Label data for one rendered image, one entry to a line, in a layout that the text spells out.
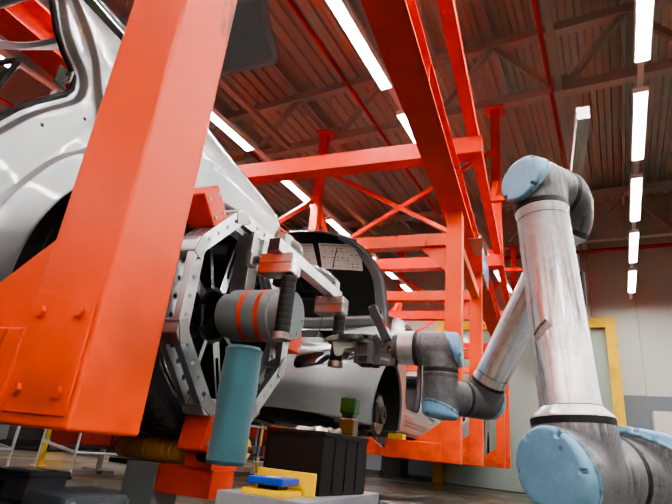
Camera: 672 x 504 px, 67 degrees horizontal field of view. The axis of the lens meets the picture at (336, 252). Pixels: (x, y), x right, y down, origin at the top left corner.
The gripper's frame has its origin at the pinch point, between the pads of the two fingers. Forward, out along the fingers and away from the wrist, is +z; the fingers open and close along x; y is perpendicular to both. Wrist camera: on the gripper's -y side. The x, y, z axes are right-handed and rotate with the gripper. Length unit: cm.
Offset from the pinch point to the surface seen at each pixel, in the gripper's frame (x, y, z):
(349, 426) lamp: -10.2, 23.8, -11.4
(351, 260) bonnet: 288, -141, 106
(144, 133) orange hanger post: -72, -23, 13
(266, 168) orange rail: 279, -250, 212
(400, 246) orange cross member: 350, -179, 75
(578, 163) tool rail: 234, -190, -91
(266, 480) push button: -48, 36, -11
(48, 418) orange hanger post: -72, 29, 16
